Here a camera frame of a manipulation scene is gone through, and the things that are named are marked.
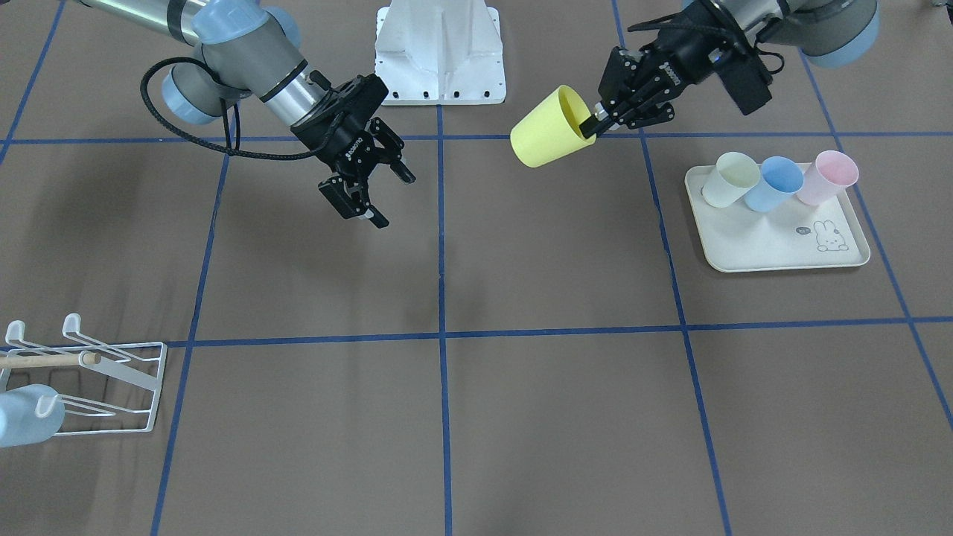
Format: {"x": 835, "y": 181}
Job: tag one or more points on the cream plastic tray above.
{"x": 794, "y": 236}

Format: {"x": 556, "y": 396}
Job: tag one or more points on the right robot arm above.
{"x": 242, "y": 49}

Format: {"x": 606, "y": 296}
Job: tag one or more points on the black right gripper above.
{"x": 344, "y": 139}

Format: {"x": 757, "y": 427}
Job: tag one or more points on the cream plastic cup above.
{"x": 732, "y": 176}

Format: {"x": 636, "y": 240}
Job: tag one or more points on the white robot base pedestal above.
{"x": 431, "y": 53}

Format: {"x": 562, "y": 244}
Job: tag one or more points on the light blue plastic cup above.
{"x": 30, "y": 414}

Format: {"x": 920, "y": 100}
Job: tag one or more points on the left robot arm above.
{"x": 830, "y": 34}

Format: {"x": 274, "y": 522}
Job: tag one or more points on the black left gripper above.
{"x": 682, "y": 65}

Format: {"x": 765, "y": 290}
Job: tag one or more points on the yellow plastic cup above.
{"x": 552, "y": 129}

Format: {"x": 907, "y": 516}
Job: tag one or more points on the white wire cup rack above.
{"x": 108, "y": 388}

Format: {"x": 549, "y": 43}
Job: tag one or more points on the pink plastic cup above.
{"x": 831, "y": 173}

